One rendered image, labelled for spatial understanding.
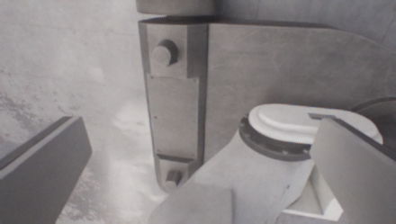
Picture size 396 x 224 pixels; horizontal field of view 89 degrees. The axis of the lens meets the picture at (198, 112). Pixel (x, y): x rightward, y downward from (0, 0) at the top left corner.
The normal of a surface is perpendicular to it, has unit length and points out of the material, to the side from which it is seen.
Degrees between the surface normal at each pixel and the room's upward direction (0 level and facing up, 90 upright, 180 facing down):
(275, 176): 90
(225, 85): 0
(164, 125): 0
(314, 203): 90
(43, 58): 0
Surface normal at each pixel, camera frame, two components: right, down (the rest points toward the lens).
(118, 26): -0.18, 0.48
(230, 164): 0.02, -0.87
